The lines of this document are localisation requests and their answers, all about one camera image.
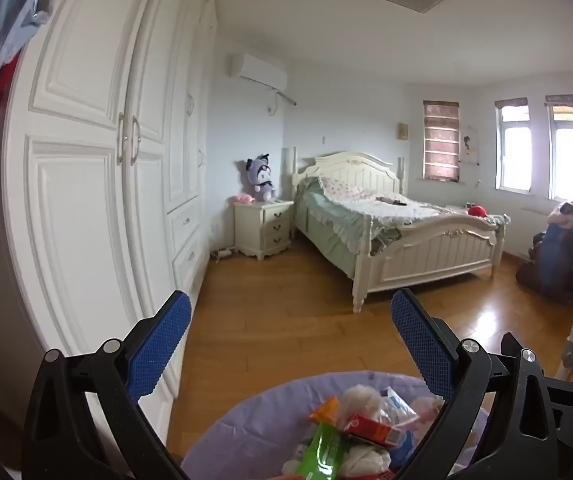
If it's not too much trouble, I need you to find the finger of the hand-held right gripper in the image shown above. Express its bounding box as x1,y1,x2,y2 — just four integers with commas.
489,331,573,411

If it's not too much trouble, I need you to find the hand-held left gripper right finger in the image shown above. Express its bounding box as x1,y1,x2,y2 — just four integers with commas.
390,287,562,480

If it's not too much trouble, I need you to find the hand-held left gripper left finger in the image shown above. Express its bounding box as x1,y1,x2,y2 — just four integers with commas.
22,290,192,480

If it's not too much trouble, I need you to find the white tissue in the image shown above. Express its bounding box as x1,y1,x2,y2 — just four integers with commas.
341,385,382,418
339,442,392,478

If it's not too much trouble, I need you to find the red cardboard box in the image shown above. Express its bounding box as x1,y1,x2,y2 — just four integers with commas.
341,414,402,448

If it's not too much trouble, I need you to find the blue wrapper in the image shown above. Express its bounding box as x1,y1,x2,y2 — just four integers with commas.
391,430,419,466

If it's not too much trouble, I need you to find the orange snack packet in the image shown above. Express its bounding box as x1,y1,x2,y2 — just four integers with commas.
309,396,342,426

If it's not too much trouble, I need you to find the green wrapper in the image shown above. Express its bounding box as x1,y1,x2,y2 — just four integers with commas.
293,422,349,480

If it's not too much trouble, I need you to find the blue garment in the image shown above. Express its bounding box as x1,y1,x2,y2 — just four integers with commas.
541,222,573,291

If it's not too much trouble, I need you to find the dark brown massage chair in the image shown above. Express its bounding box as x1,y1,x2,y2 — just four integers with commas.
515,195,573,306

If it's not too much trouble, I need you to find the cream wooden bed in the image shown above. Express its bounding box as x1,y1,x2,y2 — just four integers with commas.
290,146,512,315

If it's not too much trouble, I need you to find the brown plush bundle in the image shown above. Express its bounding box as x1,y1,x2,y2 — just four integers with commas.
546,195,573,231

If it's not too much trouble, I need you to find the purple floral cloth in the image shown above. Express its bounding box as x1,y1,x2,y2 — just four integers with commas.
179,370,489,480

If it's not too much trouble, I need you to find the cream nightstand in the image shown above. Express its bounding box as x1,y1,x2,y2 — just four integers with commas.
233,199,295,261

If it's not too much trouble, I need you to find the green ruffled bedspread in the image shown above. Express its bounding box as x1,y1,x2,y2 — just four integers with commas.
296,176,509,281

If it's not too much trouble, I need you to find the wide bright window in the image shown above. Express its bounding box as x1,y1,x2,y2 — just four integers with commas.
545,93,573,201

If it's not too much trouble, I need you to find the white panelled wardrobe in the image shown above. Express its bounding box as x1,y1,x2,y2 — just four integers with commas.
0,0,220,441

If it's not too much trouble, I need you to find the narrow bright window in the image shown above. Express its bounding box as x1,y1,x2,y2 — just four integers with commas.
495,97,533,193

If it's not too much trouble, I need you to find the purple plush toy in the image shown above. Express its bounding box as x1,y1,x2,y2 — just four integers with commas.
240,154,278,203

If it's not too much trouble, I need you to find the window with brown blind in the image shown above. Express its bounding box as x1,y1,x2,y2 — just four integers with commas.
422,100,462,182

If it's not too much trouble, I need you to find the grey air conditioner pipe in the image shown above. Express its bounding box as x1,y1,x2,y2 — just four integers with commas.
266,91,298,115

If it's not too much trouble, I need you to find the wall poster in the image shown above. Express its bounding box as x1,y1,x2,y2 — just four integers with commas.
459,125,481,166

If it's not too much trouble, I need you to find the white wall air conditioner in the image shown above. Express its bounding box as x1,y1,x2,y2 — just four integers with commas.
230,53,288,92

